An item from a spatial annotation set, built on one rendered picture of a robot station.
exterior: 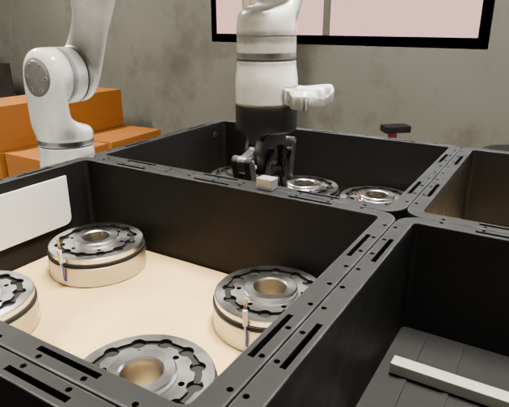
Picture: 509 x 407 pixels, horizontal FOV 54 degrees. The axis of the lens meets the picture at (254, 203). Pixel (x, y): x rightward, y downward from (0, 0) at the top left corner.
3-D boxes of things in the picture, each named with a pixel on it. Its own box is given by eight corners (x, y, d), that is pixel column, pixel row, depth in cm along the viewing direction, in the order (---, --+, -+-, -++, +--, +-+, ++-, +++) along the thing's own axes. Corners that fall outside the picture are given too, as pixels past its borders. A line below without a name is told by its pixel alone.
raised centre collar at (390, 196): (352, 199, 69) (352, 195, 69) (368, 190, 73) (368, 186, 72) (386, 206, 66) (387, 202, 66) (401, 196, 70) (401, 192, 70)
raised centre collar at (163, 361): (88, 387, 33) (87, 379, 33) (138, 348, 37) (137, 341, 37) (145, 414, 31) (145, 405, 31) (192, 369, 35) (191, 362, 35)
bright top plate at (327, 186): (257, 192, 73) (257, 188, 73) (289, 175, 81) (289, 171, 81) (320, 204, 68) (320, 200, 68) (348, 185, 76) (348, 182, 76)
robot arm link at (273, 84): (310, 113, 54) (312, 53, 52) (220, 106, 59) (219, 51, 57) (337, 102, 62) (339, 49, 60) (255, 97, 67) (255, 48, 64)
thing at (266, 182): (255, 189, 51) (255, 178, 50) (262, 185, 52) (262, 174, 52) (271, 191, 50) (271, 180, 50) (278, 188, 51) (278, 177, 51)
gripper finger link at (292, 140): (294, 136, 67) (288, 180, 67) (299, 137, 69) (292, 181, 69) (275, 134, 68) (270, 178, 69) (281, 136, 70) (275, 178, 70)
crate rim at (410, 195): (89, 173, 65) (86, 155, 64) (221, 132, 89) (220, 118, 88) (398, 238, 45) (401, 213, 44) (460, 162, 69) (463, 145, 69)
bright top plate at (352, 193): (326, 203, 69) (326, 199, 68) (359, 185, 76) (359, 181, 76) (397, 220, 63) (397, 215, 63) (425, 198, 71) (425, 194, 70)
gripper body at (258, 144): (254, 91, 66) (254, 161, 69) (221, 100, 59) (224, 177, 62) (308, 94, 63) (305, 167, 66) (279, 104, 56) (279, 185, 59)
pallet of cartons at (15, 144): (176, 183, 360) (171, 93, 338) (37, 231, 278) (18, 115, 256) (107, 165, 403) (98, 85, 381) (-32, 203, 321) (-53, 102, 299)
